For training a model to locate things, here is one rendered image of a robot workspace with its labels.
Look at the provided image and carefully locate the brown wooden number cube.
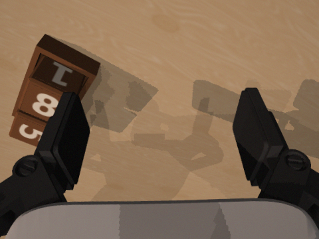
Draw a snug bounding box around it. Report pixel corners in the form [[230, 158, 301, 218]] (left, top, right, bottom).
[[9, 108, 47, 147], [18, 55, 86, 121]]

